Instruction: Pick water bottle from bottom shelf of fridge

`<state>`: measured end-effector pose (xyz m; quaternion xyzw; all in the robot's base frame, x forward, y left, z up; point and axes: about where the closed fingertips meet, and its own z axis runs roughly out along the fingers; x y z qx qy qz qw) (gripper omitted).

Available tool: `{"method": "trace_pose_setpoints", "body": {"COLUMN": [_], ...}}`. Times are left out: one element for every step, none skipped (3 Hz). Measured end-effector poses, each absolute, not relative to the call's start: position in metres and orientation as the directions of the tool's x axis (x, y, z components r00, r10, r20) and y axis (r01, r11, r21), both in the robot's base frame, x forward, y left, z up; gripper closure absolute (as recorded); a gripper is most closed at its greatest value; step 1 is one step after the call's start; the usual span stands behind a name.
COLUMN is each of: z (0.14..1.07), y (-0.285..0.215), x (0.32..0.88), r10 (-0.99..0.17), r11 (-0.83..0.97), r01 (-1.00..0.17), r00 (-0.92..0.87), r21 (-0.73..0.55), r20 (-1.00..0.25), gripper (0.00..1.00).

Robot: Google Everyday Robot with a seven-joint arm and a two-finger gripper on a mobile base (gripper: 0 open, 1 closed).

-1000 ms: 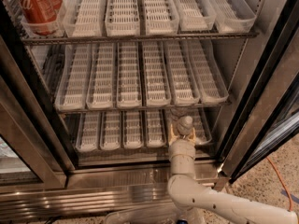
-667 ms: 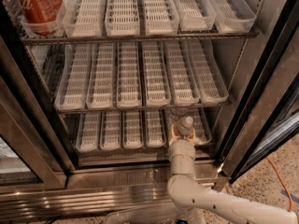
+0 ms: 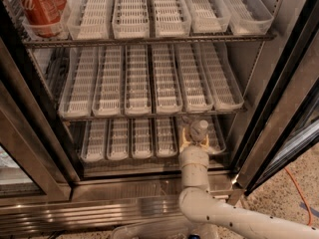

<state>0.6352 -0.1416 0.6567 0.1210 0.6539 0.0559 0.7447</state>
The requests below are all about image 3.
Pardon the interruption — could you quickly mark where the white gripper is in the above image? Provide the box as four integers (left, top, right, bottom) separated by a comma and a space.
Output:
178, 127, 209, 190

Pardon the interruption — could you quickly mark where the clear water bottle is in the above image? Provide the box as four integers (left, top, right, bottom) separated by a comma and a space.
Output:
181, 116, 192, 124
189, 119, 208, 142

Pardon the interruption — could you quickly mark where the wire shelf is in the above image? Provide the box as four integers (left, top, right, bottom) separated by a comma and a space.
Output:
60, 106, 248, 121
23, 33, 276, 49
79, 151, 230, 178

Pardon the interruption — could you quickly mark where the clear plastic bin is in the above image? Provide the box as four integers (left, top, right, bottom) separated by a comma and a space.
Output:
111, 216, 220, 239

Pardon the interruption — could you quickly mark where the middle wire shelf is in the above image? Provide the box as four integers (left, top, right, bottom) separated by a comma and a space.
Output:
60, 106, 248, 121

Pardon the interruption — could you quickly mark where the red cola bottle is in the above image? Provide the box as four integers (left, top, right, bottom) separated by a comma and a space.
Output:
19, 0, 67, 25

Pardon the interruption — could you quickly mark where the open fridge glass door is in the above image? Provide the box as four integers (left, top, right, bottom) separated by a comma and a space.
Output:
227, 0, 319, 194

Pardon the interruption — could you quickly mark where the stainless steel display fridge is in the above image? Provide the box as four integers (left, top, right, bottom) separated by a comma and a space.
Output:
0, 0, 319, 237

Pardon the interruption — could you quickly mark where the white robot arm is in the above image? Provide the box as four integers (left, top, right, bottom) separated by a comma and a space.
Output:
178, 126, 319, 239

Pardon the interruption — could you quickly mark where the top wire shelf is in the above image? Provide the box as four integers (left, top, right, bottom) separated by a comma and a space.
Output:
23, 33, 276, 49

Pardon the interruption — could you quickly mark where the bottom wire shelf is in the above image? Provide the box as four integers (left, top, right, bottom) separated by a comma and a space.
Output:
79, 151, 230, 178

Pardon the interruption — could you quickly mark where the orange cable on floor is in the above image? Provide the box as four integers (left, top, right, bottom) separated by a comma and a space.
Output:
284, 166, 314, 227

